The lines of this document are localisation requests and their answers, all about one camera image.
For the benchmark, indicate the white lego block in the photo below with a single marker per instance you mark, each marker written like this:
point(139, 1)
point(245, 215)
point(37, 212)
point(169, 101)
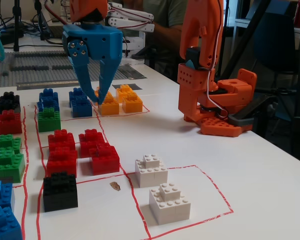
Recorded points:
point(150, 175)
point(170, 210)

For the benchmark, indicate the black device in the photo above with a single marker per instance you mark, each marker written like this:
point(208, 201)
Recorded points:
point(10, 37)

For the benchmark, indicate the red lego block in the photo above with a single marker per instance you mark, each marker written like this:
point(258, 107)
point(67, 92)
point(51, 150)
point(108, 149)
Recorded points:
point(61, 165)
point(61, 138)
point(103, 162)
point(10, 125)
point(90, 141)

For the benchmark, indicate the grey lego baseplate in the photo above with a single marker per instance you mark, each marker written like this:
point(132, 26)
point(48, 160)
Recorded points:
point(52, 75)

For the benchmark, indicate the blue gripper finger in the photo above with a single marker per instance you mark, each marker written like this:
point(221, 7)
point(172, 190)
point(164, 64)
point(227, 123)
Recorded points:
point(107, 72)
point(78, 50)

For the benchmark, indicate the person in green shirt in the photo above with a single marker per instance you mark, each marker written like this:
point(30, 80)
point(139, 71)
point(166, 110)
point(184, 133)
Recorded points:
point(165, 12)

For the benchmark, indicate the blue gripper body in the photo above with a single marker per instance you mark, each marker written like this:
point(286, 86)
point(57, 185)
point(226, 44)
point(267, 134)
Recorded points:
point(100, 41)

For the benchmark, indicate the yellow lego block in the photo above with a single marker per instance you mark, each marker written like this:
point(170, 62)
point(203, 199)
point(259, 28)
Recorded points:
point(96, 93)
point(110, 107)
point(132, 106)
point(125, 89)

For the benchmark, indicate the grey lego brick row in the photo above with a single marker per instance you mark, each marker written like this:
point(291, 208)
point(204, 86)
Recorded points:
point(40, 55)

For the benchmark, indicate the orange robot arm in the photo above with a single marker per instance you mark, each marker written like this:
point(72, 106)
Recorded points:
point(190, 87)

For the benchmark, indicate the dark blue chair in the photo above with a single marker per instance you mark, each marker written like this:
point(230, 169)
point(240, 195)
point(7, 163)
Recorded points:
point(272, 37)

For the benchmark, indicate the person forearm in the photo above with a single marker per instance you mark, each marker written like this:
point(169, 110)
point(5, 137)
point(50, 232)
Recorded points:
point(170, 31)

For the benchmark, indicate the grey duct tape strip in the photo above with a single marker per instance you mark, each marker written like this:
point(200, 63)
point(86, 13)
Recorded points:
point(132, 72)
point(40, 85)

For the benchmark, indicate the small brown debris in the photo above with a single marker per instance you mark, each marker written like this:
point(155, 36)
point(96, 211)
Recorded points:
point(115, 186)

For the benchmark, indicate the green lego block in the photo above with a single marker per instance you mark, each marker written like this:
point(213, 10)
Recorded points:
point(7, 143)
point(7, 170)
point(49, 122)

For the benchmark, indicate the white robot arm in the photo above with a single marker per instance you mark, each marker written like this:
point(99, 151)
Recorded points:
point(130, 15)

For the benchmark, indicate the blue lego block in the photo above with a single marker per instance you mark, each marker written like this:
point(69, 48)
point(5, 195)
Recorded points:
point(1, 195)
point(81, 110)
point(48, 103)
point(76, 94)
point(3, 225)
point(48, 93)

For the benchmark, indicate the grey black table clamp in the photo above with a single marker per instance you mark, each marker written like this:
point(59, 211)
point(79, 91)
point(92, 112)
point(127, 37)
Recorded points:
point(240, 122)

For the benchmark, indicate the grey square tape marker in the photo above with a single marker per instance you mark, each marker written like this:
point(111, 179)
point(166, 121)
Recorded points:
point(137, 87)

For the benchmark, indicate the black lego block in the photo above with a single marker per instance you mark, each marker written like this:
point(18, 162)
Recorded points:
point(7, 101)
point(60, 195)

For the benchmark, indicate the black stand pole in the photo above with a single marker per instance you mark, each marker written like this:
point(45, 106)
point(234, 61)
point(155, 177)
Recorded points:
point(16, 25)
point(41, 25)

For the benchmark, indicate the red container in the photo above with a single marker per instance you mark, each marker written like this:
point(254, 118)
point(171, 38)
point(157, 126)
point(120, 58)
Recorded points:
point(299, 12)

